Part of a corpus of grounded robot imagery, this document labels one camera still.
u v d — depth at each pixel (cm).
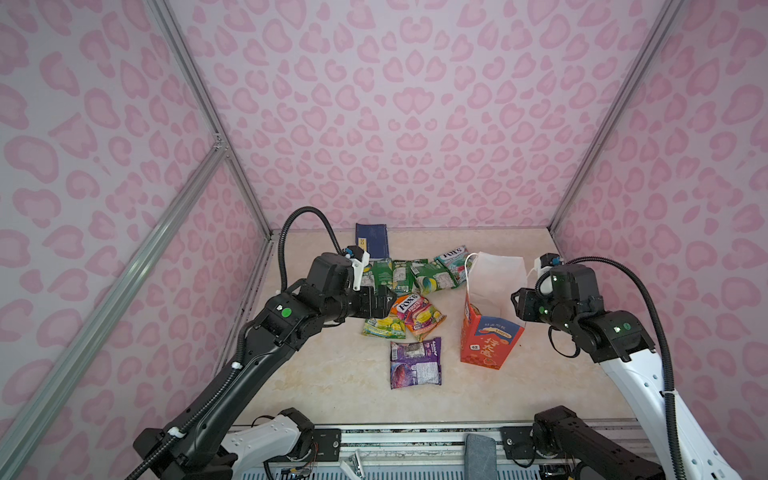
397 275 103
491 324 69
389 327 91
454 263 106
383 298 59
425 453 72
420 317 92
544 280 59
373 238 117
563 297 53
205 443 38
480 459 69
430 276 100
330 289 50
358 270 61
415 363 84
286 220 48
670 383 40
